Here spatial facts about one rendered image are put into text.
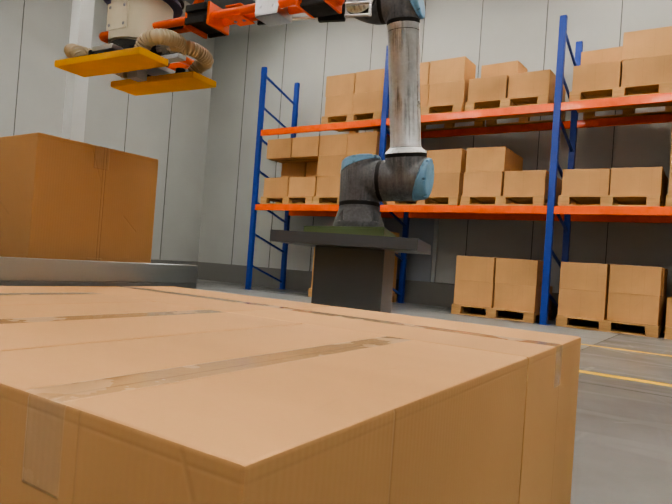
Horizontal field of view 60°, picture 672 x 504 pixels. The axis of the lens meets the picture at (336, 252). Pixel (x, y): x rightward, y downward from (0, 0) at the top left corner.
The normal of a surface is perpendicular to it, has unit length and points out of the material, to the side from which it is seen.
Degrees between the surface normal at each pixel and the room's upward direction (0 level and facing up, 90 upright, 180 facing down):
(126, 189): 90
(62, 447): 90
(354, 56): 90
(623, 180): 90
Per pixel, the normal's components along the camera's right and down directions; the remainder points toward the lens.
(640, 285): -0.54, -0.05
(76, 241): 0.82, 0.05
